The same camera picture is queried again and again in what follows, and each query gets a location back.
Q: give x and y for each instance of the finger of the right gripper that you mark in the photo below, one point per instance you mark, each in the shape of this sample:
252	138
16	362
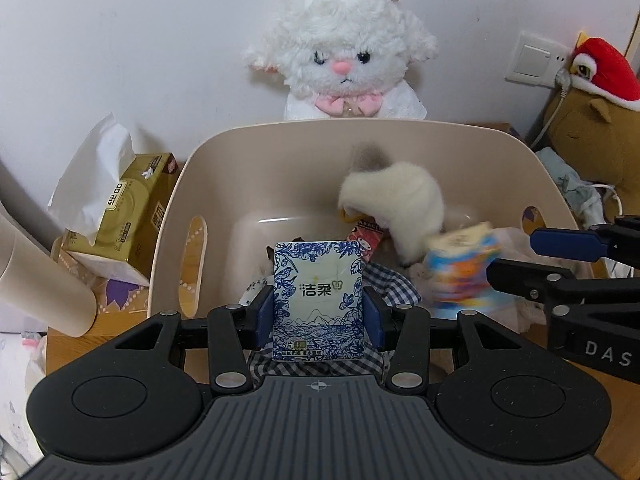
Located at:
531	281
587	245

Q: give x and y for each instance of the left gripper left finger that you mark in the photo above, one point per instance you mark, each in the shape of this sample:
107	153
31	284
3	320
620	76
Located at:
232	331

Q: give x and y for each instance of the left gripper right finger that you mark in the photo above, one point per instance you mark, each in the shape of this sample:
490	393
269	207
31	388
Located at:
406	332

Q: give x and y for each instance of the colourful snack box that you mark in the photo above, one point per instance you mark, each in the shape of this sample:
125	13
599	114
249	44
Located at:
456	264

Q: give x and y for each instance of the blue white tissue pack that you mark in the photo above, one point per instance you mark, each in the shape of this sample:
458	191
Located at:
317	301

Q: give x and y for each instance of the light blue cloth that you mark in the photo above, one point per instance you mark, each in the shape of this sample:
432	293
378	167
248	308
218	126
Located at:
582	197

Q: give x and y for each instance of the red snack packet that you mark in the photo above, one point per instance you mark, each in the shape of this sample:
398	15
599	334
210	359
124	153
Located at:
368	235

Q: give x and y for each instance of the brown capybara plush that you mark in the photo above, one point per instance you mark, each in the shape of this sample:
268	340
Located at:
600	140

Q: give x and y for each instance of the cream fluffy plush toy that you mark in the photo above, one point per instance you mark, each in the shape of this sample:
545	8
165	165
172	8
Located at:
401	197

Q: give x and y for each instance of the gold tissue box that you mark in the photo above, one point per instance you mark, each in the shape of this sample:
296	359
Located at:
111	202

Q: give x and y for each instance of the beige plastic storage bin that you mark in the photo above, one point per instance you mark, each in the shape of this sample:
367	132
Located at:
259	185

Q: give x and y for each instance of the red plush hat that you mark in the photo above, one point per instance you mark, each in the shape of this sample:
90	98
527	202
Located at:
600	69

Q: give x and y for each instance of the cream thermos bottle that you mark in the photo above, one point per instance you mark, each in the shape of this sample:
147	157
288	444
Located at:
36	285

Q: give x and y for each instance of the white fluffy sheep plush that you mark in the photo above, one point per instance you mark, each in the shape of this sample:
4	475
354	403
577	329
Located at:
345	58

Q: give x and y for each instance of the white wall switch socket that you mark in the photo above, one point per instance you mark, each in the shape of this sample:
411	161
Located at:
535	61

